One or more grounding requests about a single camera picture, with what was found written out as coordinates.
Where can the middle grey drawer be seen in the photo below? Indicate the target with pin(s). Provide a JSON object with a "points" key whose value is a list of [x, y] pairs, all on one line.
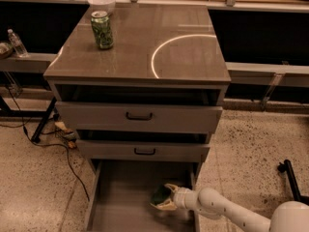
{"points": [[146, 151]]}

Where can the black metal stand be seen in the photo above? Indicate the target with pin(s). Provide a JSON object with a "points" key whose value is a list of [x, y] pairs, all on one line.
{"points": [[286, 167]]}

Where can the grey drawer cabinet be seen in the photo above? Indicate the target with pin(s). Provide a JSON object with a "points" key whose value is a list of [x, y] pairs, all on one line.
{"points": [[162, 55]]}

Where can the bottom grey drawer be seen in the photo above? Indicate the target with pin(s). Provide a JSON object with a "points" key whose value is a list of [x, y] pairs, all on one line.
{"points": [[121, 198]]}

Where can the small items on floor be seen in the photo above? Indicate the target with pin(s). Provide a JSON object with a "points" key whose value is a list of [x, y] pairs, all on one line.
{"points": [[65, 135]]}

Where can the grey drawer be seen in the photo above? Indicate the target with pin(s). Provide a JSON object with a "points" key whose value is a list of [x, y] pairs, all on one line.
{"points": [[146, 151], [121, 198], [139, 117]]}

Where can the green and yellow sponge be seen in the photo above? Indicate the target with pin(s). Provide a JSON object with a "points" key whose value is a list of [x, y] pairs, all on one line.
{"points": [[161, 196]]}

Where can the black table leg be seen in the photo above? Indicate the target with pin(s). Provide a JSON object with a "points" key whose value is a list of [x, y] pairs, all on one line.
{"points": [[36, 136]]}

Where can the top grey drawer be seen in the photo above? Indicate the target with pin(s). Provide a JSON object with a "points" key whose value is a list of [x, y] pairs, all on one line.
{"points": [[139, 117]]}

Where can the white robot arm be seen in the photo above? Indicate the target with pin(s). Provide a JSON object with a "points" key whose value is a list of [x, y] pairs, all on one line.
{"points": [[291, 216]]}

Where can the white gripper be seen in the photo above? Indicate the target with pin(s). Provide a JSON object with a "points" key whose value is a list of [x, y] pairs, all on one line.
{"points": [[181, 197]]}

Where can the brown bowl on shelf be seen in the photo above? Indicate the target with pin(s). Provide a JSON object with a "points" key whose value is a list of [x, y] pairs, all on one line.
{"points": [[6, 50]]}

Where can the white plastic bowl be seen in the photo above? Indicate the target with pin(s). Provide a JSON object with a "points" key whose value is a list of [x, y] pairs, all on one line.
{"points": [[102, 5]]}

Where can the green soda can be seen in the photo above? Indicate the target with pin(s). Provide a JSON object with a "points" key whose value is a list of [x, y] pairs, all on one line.
{"points": [[102, 30]]}

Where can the clear water bottle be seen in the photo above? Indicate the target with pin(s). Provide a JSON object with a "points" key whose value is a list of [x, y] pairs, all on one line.
{"points": [[17, 44]]}

